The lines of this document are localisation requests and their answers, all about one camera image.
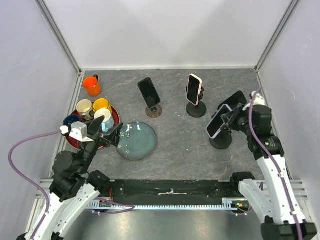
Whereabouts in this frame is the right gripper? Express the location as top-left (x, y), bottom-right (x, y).
top-left (220, 102), bottom-right (255, 137)

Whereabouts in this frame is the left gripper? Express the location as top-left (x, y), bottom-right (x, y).
top-left (78, 114), bottom-right (124, 173)

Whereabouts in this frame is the lavender case phone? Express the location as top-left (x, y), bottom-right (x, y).
top-left (206, 104), bottom-right (232, 139)

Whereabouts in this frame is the black weighted phone stand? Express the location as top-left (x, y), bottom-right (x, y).
top-left (209, 130), bottom-right (233, 150)

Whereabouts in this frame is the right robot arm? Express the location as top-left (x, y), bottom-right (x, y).
top-left (219, 104), bottom-right (318, 240)

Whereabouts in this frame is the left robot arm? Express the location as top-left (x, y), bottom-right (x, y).
top-left (18, 116), bottom-right (124, 240)

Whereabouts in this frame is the black phone on folding stand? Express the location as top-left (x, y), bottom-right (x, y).
top-left (217, 90), bottom-right (248, 110)

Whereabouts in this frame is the black round phone stand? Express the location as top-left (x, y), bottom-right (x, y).
top-left (186, 87), bottom-right (207, 118)

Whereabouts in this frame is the pink case phone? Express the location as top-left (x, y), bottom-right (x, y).
top-left (186, 73), bottom-right (203, 106)

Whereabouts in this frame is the black phone on wooden stand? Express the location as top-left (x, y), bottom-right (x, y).
top-left (137, 77), bottom-right (161, 108)

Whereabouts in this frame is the light blue mug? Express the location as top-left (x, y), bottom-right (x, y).
top-left (94, 108), bottom-right (115, 133)

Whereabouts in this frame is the yellow mug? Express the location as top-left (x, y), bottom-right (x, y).
top-left (93, 98), bottom-right (112, 113)

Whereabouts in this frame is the red round tray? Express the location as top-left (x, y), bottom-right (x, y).
top-left (65, 105), bottom-right (121, 150)

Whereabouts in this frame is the cream mug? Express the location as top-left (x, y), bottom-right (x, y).
top-left (76, 99), bottom-right (93, 116)

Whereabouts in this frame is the teal ceramic plate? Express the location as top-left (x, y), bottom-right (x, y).
top-left (116, 122), bottom-right (157, 161)

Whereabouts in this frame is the dark blue mug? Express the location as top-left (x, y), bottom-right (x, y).
top-left (62, 114), bottom-right (83, 126)

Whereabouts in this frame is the orange mug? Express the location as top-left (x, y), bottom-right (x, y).
top-left (82, 74), bottom-right (102, 97)

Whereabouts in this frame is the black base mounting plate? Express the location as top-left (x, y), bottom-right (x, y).
top-left (100, 179), bottom-right (243, 206)

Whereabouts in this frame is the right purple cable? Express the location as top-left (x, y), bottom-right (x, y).
top-left (248, 87), bottom-right (305, 240)

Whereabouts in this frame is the purple cable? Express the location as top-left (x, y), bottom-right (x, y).
top-left (8, 131), bottom-right (63, 240)
top-left (248, 87), bottom-right (305, 240)

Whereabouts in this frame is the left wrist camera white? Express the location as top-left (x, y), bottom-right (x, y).
top-left (59, 121), bottom-right (94, 143)

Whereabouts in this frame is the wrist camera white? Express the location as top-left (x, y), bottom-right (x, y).
top-left (242, 91), bottom-right (267, 111)
top-left (59, 121), bottom-right (94, 143)

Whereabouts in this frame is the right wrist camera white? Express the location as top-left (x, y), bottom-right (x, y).
top-left (242, 91), bottom-right (267, 111)

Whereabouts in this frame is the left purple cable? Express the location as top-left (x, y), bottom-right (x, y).
top-left (8, 131), bottom-right (63, 240)

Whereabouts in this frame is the grey cable duct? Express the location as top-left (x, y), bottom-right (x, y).
top-left (86, 199), bottom-right (250, 211)

